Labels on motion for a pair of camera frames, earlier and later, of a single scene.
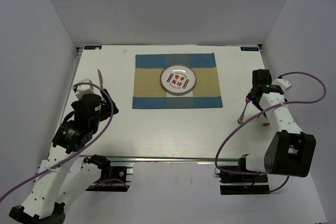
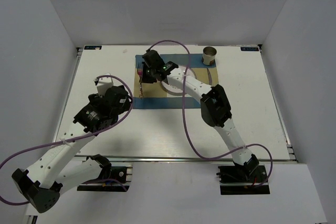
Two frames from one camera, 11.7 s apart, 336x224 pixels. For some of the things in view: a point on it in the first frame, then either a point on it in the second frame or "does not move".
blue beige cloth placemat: [148, 93] does not move
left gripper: [106, 107] to [126, 106]
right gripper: [249, 97] to [145, 78]
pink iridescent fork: [240, 119] to [140, 72]
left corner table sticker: [92, 47] does not move
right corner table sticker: [249, 49] does not move
